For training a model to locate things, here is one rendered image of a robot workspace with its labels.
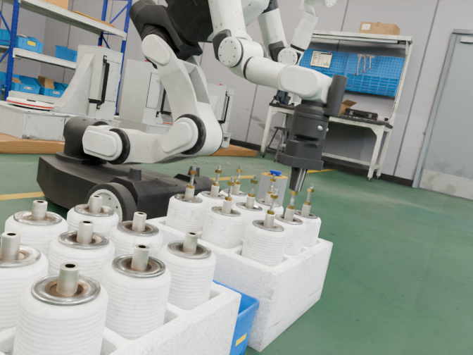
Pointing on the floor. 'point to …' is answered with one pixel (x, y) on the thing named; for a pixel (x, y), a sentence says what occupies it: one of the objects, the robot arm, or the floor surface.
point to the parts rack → (51, 56)
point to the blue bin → (245, 324)
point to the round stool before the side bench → (279, 143)
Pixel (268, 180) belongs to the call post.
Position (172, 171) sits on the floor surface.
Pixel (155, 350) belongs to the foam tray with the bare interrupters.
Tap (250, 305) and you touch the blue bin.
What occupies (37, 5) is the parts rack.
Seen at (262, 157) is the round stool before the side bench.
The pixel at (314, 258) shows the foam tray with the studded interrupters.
